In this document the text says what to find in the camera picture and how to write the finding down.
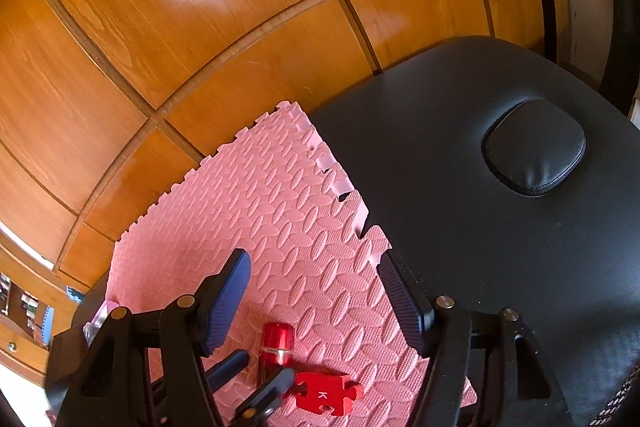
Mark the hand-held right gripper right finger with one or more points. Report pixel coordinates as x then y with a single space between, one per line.
405 302

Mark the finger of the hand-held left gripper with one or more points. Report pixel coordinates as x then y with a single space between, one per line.
272 389
230 364

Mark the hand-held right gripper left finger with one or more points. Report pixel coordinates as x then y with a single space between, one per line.
225 302

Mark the red cylinder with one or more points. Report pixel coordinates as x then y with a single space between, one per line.
277 342

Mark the red puzzle piece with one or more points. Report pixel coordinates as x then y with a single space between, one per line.
325 394

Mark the pink cardboard box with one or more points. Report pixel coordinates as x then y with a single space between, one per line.
105 307

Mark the pink foam mat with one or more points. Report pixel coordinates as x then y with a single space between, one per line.
275 207

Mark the blue crate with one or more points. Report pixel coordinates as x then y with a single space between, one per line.
75 294

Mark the blue foam mat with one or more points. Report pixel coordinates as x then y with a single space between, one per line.
47 327

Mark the black face-hole cushion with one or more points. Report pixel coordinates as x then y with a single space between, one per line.
535 147

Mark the wooden corner cabinet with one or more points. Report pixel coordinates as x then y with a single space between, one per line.
20 332

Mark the dark patterned cloth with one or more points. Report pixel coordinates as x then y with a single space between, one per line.
617 402

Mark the wooden wardrobe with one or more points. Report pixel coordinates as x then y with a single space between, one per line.
200 32

